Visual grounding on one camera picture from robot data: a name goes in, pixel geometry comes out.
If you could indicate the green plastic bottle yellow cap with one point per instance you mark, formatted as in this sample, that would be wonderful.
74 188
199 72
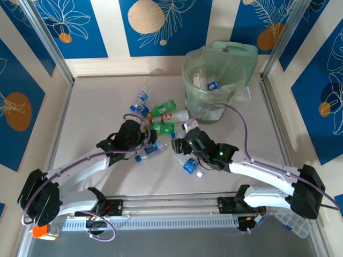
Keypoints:
163 128

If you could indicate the clear bottle red label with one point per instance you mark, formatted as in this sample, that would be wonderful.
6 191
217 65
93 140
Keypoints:
177 116

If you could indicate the blue-capped clear bottle blue label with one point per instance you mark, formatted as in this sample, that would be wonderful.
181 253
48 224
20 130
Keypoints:
213 85

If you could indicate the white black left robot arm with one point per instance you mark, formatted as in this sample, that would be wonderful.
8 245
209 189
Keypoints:
80 166

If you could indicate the transparent plastic waste bin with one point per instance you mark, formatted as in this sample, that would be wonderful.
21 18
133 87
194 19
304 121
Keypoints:
209 117

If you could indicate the green plastic bin liner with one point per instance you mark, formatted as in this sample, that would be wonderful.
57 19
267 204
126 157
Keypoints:
227 61

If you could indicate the green bin lid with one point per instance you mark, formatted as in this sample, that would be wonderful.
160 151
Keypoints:
250 61

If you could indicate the white-capped clear bottle blue label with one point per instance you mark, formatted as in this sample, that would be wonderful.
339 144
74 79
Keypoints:
189 165

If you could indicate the blue-capped bottle dark blue label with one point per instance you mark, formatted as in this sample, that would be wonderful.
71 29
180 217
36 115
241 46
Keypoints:
142 109

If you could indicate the green bottle with white sticker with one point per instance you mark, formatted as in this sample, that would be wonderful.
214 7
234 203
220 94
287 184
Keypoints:
163 107

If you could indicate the small clear bottle blue label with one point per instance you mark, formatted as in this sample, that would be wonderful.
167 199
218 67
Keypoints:
141 95

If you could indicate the small clear plastic box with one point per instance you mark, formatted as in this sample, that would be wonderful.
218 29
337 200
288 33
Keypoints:
245 94

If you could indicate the clear compartment organizer box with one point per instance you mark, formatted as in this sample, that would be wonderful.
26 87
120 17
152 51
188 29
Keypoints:
297 225

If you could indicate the orange-capped jar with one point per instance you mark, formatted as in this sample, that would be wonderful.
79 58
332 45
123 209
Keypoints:
40 231

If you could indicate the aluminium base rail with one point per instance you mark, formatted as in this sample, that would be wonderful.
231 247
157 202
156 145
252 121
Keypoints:
174 206

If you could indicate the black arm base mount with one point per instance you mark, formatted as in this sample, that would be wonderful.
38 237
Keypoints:
225 206
116 207

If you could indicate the aluminium side rail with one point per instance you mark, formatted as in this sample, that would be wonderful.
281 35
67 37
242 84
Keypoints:
59 134
280 131

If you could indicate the aluminium frame post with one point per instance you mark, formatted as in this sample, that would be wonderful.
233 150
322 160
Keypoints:
49 40
284 40

